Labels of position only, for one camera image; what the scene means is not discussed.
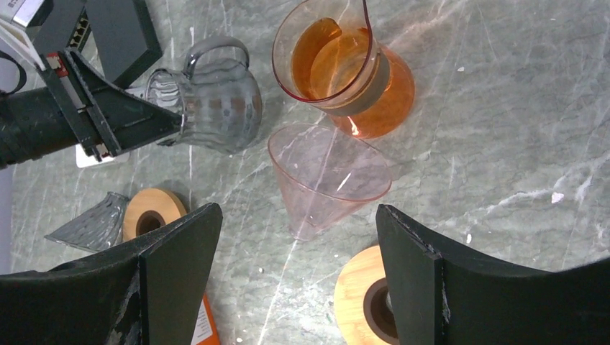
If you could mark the black flat box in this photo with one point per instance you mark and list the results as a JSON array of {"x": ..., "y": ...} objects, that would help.
[{"x": 125, "y": 37}]

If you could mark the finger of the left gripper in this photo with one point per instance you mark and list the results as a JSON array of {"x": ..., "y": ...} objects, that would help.
[{"x": 106, "y": 120}]

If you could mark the grey ribbed glass dripper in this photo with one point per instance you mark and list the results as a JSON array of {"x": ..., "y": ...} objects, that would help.
[{"x": 97, "y": 229}]

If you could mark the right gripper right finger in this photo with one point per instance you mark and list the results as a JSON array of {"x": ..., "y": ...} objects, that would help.
[{"x": 444, "y": 292}]

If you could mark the black network switch box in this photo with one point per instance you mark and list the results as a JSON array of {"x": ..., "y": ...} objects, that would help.
[{"x": 67, "y": 25}]

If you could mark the orange coffee filter box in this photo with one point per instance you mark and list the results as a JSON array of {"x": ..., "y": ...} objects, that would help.
[{"x": 205, "y": 330}]

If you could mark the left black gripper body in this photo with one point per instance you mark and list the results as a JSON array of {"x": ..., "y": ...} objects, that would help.
[{"x": 33, "y": 99}]

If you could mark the red handled adjustable wrench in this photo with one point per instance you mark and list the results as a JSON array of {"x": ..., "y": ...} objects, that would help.
[{"x": 57, "y": 65}]

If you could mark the orange glass carafe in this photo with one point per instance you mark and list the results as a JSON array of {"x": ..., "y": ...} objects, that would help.
[{"x": 325, "y": 54}]

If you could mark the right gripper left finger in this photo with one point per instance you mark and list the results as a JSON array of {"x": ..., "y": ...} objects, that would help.
[{"x": 145, "y": 291}]

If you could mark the pink glass dripper cone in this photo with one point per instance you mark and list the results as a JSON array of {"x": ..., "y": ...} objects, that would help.
[{"x": 324, "y": 175}]

